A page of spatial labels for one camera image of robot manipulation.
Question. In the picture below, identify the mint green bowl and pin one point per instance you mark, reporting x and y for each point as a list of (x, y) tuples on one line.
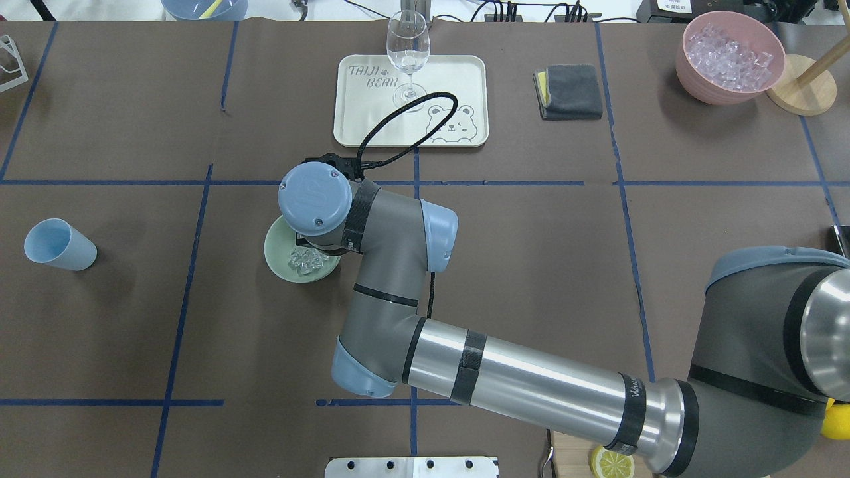
[(278, 244)]

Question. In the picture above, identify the light blue cup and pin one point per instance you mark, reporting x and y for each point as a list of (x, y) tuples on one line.
[(56, 243)]

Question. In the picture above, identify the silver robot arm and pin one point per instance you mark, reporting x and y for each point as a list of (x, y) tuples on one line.
[(772, 344)]

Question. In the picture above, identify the ice cubes in green bowl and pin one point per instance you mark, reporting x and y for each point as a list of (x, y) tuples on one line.
[(306, 261)]

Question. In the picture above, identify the blue bowl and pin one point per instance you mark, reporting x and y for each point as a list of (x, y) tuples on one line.
[(190, 10)]

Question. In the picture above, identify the pink bowl with ice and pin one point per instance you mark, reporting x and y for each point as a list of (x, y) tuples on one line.
[(726, 58)]

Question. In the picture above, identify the clear glass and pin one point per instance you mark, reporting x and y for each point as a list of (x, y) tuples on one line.
[(408, 49)]

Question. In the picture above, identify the grey folded cloth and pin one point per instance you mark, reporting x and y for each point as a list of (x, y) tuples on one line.
[(568, 92)]

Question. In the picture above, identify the wooden cutting board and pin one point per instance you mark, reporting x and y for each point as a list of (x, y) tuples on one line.
[(572, 455)]

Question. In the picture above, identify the lemon half slice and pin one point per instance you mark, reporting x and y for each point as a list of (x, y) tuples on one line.
[(605, 463)]

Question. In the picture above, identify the yellow plastic fork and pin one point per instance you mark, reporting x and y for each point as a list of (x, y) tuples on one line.
[(210, 10)]

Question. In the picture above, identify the wooden mug stand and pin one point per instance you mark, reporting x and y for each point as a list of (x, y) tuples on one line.
[(806, 87)]

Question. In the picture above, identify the yellow lemon near green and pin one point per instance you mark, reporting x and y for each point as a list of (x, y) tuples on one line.
[(836, 423)]

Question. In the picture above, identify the white cup rack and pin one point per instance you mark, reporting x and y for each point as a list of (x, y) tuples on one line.
[(13, 72)]

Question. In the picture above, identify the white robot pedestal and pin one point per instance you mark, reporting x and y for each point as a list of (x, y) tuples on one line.
[(442, 466)]

